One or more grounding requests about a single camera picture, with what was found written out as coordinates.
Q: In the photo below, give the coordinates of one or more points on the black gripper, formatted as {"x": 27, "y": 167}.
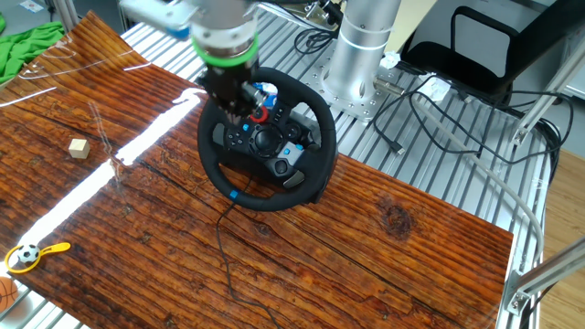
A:
{"x": 228, "y": 80}

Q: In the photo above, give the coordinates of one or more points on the black steering wheel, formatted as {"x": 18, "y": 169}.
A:
{"x": 274, "y": 202}

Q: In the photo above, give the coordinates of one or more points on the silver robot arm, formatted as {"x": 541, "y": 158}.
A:
{"x": 361, "y": 45}

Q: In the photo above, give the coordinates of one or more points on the blue tissue pack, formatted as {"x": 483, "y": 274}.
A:
{"x": 270, "y": 93}

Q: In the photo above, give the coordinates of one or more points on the white crumpled paper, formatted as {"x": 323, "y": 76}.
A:
{"x": 434, "y": 89}
{"x": 390, "y": 59}

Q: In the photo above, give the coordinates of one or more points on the small wooden cube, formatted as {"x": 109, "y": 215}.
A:
{"x": 79, "y": 149}

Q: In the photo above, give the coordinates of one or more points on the cream board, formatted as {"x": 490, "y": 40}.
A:
{"x": 411, "y": 18}

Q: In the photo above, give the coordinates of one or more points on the wood grain table mat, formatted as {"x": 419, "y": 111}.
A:
{"x": 343, "y": 274}

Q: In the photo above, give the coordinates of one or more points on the green cloth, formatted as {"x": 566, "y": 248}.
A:
{"x": 27, "y": 45}

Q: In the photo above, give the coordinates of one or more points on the white card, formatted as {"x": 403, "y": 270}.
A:
{"x": 32, "y": 5}

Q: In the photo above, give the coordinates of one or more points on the mini orange basketball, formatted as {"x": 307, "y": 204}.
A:
{"x": 7, "y": 294}

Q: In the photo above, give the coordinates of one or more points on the black office chair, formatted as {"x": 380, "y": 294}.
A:
{"x": 544, "y": 36}

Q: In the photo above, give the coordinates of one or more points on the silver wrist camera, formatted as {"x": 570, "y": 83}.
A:
{"x": 155, "y": 11}

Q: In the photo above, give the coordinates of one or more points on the slanted aluminium frame beam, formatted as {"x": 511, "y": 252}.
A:
{"x": 548, "y": 270}
{"x": 548, "y": 90}
{"x": 64, "y": 13}

